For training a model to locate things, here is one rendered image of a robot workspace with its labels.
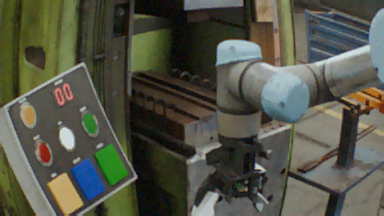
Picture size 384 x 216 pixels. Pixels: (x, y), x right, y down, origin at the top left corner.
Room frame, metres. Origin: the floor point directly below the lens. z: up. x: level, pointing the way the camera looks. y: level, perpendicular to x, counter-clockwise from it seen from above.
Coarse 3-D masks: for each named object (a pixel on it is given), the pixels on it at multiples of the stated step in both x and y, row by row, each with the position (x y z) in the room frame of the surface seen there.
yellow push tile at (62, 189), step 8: (64, 176) 0.97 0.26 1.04; (48, 184) 0.92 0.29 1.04; (56, 184) 0.93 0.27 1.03; (64, 184) 0.95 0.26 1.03; (56, 192) 0.92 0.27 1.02; (64, 192) 0.94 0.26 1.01; (72, 192) 0.96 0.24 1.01; (56, 200) 0.91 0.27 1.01; (64, 200) 0.92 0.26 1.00; (72, 200) 0.94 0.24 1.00; (80, 200) 0.96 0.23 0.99; (64, 208) 0.90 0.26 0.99; (72, 208) 0.93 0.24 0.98
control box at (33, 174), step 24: (72, 72) 1.18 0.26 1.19; (24, 96) 1.00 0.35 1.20; (48, 96) 1.07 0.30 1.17; (72, 96) 1.14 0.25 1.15; (96, 96) 1.21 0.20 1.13; (0, 120) 0.94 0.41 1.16; (48, 120) 1.03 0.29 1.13; (72, 120) 1.10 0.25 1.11; (96, 120) 1.16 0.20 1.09; (24, 144) 0.93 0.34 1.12; (48, 144) 0.99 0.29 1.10; (96, 144) 1.12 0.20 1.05; (24, 168) 0.91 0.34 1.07; (48, 168) 0.95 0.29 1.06; (96, 168) 1.08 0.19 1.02; (24, 192) 0.92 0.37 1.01; (48, 192) 0.90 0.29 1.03
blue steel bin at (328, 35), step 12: (312, 12) 5.54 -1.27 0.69; (324, 12) 5.75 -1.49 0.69; (312, 24) 5.41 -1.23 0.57; (324, 24) 5.30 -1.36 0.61; (336, 24) 5.17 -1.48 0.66; (348, 24) 5.80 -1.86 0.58; (360, 24) 5.65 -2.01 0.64; (312, 36) 5.41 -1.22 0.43; (324, 36) 5.30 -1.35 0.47; (336, 36) 5.18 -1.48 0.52; (348, 36) 5.04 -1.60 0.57; (360, 36) 4.92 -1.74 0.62; (312, 48) 5.43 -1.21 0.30; (324, 48) 5.31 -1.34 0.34; (336, 48) 5.16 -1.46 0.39; (348, 48) 5.04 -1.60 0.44; (312, 60) 5.43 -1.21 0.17
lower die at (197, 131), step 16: (144, 80) 1.75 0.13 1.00; (176, 80) 1.77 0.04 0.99; (160, 96) 1.63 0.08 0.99; (176, 96) 1.62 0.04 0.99; (208, 96) 1.60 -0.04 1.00; (160, 112) 1.53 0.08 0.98; (192, 112) 1.50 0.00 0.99; (208, 112) 1.50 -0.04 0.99; (160, 128) 1.52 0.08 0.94; (176, 128) 1.46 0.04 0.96; (192, 128) 1.46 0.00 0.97; (208, 128) 1.49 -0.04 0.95; (192, 144) 1.46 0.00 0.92
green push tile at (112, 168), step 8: (112, 144) 1.16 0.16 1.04; (96, 152) 1.10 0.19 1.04; (104, 152) 1.12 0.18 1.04; (112, 152) 1.14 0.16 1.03; (96, 160) 1.09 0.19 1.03; (104, 160) 1.11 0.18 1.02; (112, 160) 1.13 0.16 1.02; (120, 160) 1.15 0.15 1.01; (104, 168) 1.09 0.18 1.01; (112, 168) 1.11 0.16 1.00; (120, 168) 1.13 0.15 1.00; (112, 176) 1.09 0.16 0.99; (120, 176) 1.12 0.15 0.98; (112, 184) 1.08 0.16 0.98
